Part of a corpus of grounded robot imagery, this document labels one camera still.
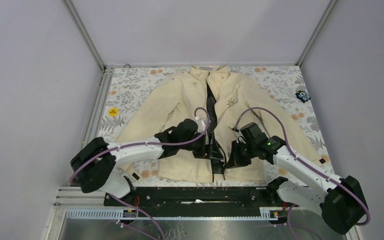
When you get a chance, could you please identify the beige zip-up jacket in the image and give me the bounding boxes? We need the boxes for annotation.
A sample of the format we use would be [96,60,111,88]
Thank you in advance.
[117,65,322,183]

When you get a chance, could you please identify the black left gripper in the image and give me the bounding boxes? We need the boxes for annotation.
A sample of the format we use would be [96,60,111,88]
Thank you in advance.
[179,131,223,160]

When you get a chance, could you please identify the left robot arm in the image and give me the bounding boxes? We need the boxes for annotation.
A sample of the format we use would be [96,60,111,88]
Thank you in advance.
[70,117,224,206]

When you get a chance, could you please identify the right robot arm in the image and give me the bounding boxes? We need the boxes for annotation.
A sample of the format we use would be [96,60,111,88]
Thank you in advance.
[227,122,368,235]

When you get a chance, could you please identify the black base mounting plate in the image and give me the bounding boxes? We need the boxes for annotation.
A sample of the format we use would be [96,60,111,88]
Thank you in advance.
[103,186,291,218]

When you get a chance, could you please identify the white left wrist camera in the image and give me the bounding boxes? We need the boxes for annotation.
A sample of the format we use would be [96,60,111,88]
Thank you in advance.
[194,116,211,134]

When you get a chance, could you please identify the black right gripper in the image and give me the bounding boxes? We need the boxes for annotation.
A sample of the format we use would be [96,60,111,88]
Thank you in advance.
[226,139,257,169]

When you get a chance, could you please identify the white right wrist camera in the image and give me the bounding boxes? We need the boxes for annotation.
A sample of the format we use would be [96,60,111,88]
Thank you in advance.
[232,128,246,143]

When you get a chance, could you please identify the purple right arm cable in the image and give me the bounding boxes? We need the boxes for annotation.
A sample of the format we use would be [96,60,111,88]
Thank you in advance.
[233,106,372,240]

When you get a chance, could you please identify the yellow round sticker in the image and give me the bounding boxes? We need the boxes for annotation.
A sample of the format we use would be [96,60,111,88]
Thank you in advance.
[108,107,119,117]

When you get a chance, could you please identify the slotted grey cable duct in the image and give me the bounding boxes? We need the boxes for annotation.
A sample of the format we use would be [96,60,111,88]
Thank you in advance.
[65,206,284,222]

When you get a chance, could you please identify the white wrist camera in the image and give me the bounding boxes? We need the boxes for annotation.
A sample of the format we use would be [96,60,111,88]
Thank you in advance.
[232,128,246,143]
[194,116,211,134]

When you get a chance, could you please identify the small blue black tag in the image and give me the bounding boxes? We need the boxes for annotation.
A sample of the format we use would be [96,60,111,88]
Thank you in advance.
[295,90,312,103]

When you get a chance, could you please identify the floral patterned table cloth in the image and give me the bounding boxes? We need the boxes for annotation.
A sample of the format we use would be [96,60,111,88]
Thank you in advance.
[98,66,334,187]

